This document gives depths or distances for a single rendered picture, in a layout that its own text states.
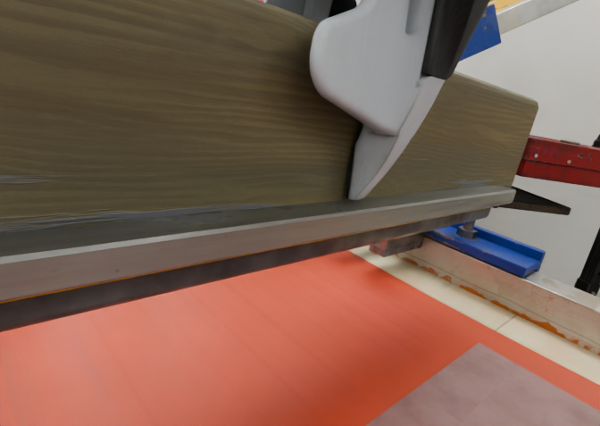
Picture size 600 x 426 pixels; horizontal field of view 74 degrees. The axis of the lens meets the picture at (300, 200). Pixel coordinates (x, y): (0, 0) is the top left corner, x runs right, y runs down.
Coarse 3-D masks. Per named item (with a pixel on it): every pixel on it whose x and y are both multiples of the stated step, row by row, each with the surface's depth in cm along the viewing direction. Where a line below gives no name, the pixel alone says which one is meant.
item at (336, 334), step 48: (192, 288) 31; (240, 288) 33; (288, 288) 34; (336, 288) 36; (384, 288) 37; (240, 336) 27; (288, 336) 28; (336, 336) 29; (384, 336) 30; (432, 336) 31; (480, 336) 32; (288, 384) 23; (336, 384) 24; (384, 384) 25; (432, 384) 25; (480, 384) 26; (528, 384) 27; (576, 384) 28
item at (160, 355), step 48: (0, 336) 23; (48, 336) 24; (96, 336) 24; (144, 336) 25; (192, 336) 26; (0, 384) 20; (48, 384) 20; (96, 384) 21; (144, 384) 21; (192, 384) 22; (240, 384) 23
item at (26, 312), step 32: (416, 224) 25; (448, 224) 28; (256, 256) 16; (288, 256) 18; (320, 256) 19; (96, 288) 12; (128, 288) 13; (160, 288) 14; (0, 320) 10; (32, 320) 11
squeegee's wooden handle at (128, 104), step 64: (0, 0) 8; (64, 0) 8; (128, 0) 9; (192, 0) 10; (256, 0) 12; (0, 64) 8; (64, 64) 9; (128, 64) 10; (192, 64) 11; (256, 64) 12; (0, 128) 8; (64, 128) 9; (128, 128) 10; (192, 128) 11; (256, 128) 13; (320, 128) 15; (448, 128) 21; (512, 128) 28; (0, 192) 9; (64, 192) 10; (128, 192) 11; (192, 192) 12; (256, 192) 14; (320, 192) 16; (384, 192) 19
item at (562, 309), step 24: (432, 240) 43; (432, 264) 43; (456, 264) 41; (480, 264) 39; (480, 288) 39; (504, 288) 38; (528, 288) 36; (552, 288) 35; (576, 288) 36; (528, 312) 36; (552, 312) 35; (576, 312) 34; (576, 336) 34
